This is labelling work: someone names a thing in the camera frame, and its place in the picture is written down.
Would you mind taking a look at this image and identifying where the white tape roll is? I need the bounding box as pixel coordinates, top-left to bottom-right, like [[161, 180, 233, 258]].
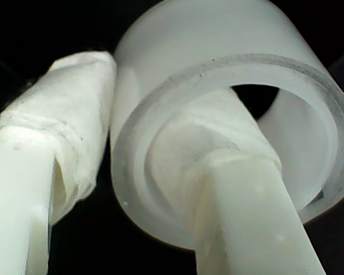
[[110, 0, 344, 250]]

